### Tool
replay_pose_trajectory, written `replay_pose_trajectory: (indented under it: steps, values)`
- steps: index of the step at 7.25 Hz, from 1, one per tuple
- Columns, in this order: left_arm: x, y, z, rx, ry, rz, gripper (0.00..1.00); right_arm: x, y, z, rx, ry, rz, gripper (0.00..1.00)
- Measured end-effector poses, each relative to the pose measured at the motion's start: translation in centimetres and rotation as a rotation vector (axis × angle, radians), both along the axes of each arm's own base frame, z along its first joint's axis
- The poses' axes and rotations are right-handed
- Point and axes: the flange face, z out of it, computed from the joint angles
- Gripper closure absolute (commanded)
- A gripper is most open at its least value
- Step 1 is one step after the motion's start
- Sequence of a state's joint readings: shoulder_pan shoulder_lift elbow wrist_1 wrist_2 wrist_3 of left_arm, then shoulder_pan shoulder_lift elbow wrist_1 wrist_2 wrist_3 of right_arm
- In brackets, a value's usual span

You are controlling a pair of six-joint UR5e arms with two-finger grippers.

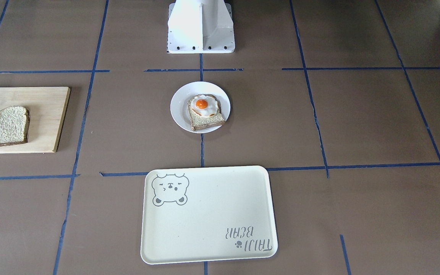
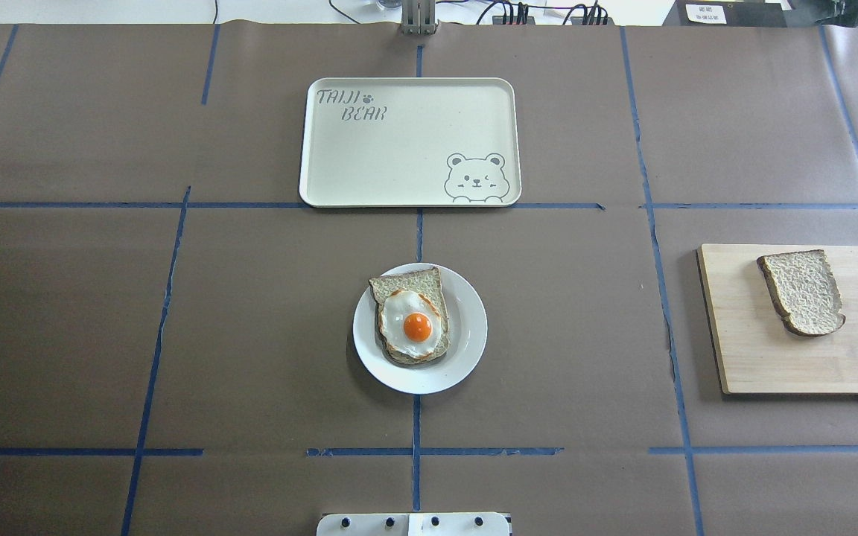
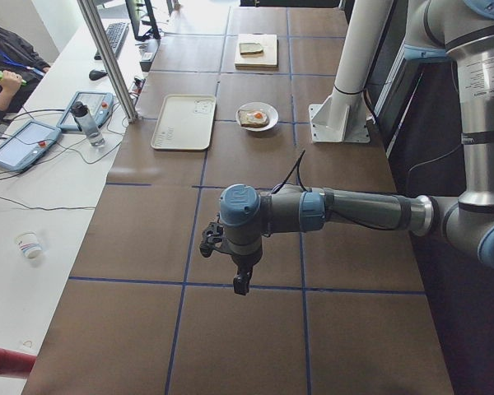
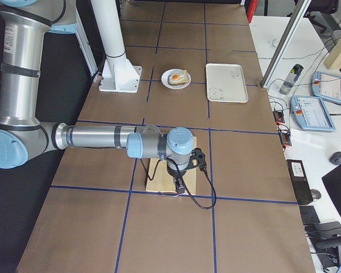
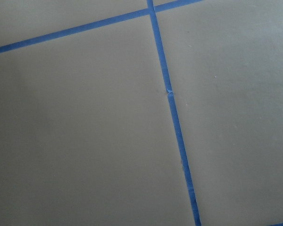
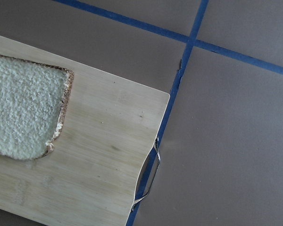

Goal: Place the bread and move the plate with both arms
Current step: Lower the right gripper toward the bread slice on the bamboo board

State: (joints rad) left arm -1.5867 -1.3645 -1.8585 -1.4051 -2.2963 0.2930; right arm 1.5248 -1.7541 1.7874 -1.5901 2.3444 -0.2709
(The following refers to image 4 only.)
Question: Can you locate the clear water bottle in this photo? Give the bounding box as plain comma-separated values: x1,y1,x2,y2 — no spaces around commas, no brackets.
279,64,303,95

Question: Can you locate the aluminium frame post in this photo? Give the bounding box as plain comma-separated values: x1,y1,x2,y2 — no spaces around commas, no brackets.
261,0,311,88

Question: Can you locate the white mounting column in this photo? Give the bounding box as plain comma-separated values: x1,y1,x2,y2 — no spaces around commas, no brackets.
91,0,142,93

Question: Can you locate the teach pendant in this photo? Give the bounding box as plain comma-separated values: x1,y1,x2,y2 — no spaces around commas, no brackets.
311,71,341,105
290,96,336,132

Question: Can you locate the orange black usb hub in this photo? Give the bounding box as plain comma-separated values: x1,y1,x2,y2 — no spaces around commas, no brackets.
273,110,285,125

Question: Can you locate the wooden cutting board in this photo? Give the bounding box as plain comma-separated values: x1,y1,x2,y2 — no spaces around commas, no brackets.
142,131,197,195

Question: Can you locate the fried egg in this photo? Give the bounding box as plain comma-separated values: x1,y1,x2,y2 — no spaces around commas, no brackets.
169,73,184,82

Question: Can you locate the far teach pendant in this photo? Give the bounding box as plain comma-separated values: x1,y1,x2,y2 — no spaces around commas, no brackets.
311,71,341,105

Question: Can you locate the black computer mouse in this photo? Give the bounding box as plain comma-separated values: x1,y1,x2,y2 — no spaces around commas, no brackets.
329,151,341,166

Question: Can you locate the black rectangular box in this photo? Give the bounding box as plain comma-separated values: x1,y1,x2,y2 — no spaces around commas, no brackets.
286,159,313,205

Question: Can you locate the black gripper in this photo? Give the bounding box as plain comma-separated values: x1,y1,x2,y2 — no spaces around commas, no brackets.
167,163,186,195

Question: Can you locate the cream bear tray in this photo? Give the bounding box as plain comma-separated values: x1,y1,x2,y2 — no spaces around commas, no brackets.
206,63,248,103

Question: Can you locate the near teach pendant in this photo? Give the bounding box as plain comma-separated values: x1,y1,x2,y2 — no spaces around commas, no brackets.
290,96,336,132

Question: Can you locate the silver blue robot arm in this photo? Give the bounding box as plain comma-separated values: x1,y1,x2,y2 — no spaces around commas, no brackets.
0,1,196,194

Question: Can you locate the white round plate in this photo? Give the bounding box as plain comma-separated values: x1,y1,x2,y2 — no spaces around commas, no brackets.
161,69,192,89

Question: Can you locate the bottom bread slice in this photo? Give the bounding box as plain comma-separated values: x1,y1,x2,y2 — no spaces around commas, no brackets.
168,70,189,85

